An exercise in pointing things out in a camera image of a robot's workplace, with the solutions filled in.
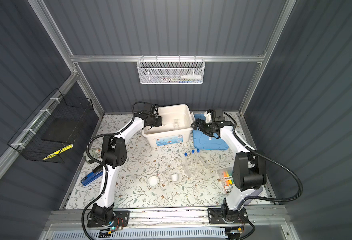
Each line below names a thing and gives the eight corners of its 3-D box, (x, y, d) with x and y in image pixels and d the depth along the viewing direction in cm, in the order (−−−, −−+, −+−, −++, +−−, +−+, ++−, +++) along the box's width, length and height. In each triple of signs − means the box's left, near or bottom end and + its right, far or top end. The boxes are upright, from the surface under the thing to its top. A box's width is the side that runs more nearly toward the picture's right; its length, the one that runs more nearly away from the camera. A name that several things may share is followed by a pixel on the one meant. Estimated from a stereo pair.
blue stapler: (85, 185, 86) (80, 182, 83) (83, 180, 88) (79, 177, 85) (105, 173, 91) (102, 170, 87) (103, 168, 93) (100, 165, 89)
